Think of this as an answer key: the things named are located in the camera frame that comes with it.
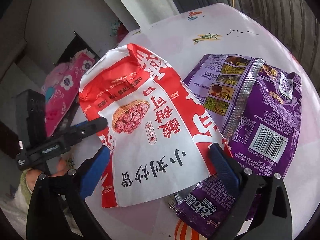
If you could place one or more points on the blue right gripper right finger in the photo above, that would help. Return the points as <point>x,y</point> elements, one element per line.
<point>223,166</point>

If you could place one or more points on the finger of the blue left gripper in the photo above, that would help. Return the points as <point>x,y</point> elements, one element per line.
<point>75,134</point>

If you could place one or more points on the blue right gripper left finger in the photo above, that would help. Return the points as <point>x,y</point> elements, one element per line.
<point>91,171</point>

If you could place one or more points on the purple snack bag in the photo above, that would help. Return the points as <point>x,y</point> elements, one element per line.
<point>258,110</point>

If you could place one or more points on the red white snack bag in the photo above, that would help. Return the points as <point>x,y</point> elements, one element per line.
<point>158,133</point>

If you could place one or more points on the person's left hand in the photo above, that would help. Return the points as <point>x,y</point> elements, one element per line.
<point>33,175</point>

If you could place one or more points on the pink floral bag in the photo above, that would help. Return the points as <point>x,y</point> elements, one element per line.
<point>61,87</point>

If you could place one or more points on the metal window railing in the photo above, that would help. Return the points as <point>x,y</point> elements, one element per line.
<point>293,23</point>

